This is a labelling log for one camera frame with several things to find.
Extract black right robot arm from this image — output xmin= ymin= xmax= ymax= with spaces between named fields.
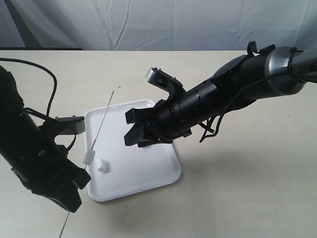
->
xmin=124 ymin=41 xmax=317 ymax=147

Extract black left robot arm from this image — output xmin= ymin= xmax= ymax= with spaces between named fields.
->
xmin=0 ymin=68 xmax=91 ymax=213

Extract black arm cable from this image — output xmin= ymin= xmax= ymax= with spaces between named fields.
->
xmin=0 ymin=57 xmax=77 ymax=152
xmin=198 ymin=41 xmax=317 ymax=143

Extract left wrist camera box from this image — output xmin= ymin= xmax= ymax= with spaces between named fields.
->
xmin=54 ymin=115 xmax=86 ymax=135

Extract grey wrinkled backdrop cloth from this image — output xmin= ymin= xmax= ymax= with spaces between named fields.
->
xmin=0 ymin=0 xmax=317 ymax=51

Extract white marshmallow tip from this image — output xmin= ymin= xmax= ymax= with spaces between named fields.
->
xmin=96 ymin=158 xmax=109 ymax=174

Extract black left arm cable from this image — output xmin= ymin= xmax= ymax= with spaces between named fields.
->
xmin=0 ymin=57 xmax=77 ymax=152

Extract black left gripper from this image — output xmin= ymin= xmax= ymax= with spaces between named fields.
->
xmin=0 ymin=110 xmax=91 ymax=213

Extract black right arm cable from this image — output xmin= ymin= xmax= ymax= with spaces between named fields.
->
xmin=198 ymin=41 xmax=317 ymax=143

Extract white marshmallow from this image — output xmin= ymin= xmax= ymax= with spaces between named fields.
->
xmin=83 ymin=150 xmax=95 ymax=165

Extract white rectangular plastic tray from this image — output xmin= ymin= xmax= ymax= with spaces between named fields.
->
xmin=84 ymin=99 xmax=181 ymax=202

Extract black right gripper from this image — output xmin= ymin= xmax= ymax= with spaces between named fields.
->
xmin=124 ymin=81 xmax=223 ymax=148

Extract thin metal skewer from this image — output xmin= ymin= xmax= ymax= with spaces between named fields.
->
xmin=58 ymin=90 xmax=115 ymax=238

